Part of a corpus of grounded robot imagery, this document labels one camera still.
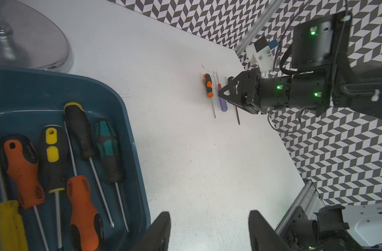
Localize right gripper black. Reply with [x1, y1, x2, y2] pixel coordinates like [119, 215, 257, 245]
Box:
[219, 69, 291, 114]

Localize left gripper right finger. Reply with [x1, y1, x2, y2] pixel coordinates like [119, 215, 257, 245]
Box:
[248, 210, 289, 251]

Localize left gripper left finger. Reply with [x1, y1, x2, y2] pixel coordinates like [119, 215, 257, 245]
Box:
[131, 211, 171, 251]

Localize purple red screwdriver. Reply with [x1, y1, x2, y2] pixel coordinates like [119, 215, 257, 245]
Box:
[215, 71, 228, 112]

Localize orange black small screwdriver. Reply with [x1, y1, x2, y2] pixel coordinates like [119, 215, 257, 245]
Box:
[203, 73, 216, 118]

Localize orange black long screwdriver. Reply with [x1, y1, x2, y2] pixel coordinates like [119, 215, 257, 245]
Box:
[63, 120, 105, 251]

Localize green black screwdriver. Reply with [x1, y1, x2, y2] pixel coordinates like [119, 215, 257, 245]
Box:
[95, 118, 130, 234]

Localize black yellow long screwdriver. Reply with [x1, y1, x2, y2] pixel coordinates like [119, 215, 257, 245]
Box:
[64, 102, 115, 228]

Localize yellow slim screwdriver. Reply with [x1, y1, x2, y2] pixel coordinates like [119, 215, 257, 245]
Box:
[0, 160, 29, 251]

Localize orange handled screwdriver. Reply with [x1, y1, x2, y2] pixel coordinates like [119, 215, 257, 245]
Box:
[1, 134, 49, 250]

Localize teal plastic storage box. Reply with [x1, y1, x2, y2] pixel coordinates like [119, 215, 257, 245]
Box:
[0, 66, 151, 251]

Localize chrome glass holder stand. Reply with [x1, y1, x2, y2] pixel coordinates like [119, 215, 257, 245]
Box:
[0, 1, 73, 73]

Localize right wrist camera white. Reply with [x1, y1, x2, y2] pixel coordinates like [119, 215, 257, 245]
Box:
[246, 36, 279, 79]

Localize aluminium front rail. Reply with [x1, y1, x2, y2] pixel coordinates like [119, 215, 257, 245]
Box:
[275, 179, 325, 235]

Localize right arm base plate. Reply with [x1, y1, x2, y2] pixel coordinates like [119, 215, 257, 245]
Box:
[279, 205, 364, 251]

